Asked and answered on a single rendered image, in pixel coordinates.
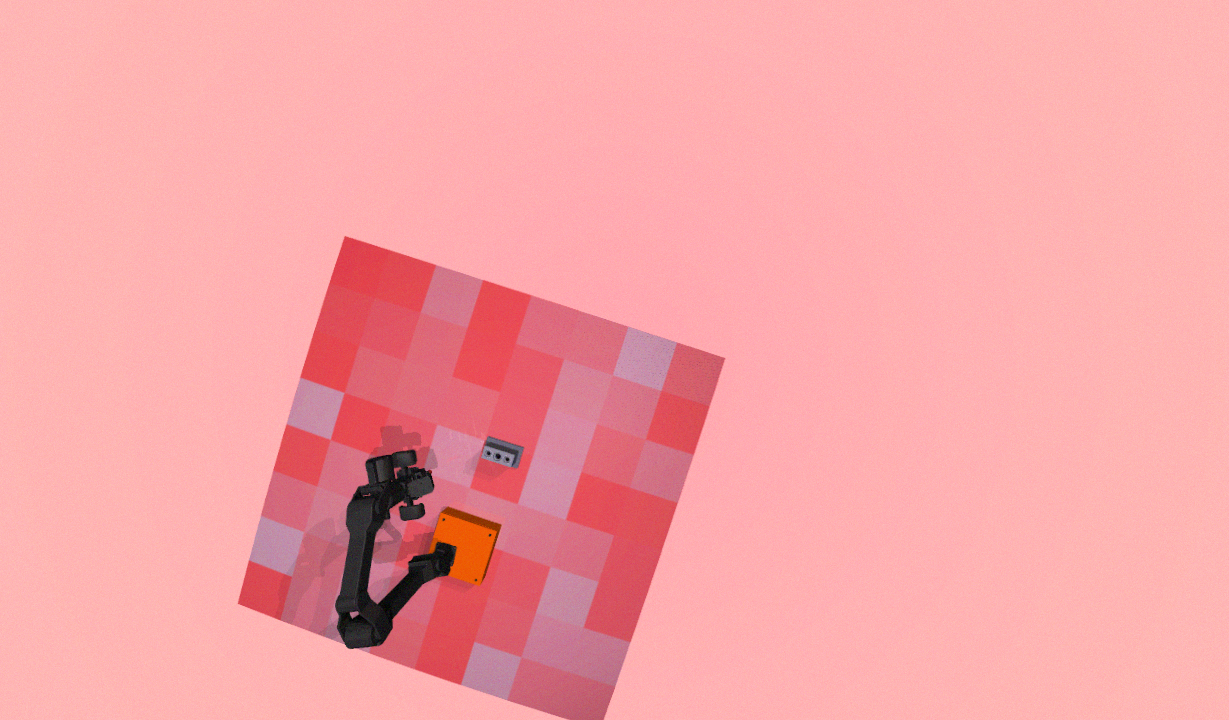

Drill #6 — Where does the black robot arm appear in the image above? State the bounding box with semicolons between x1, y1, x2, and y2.
336;455;457;649

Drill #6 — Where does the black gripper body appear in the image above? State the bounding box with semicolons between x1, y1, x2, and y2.
390;448;425;521

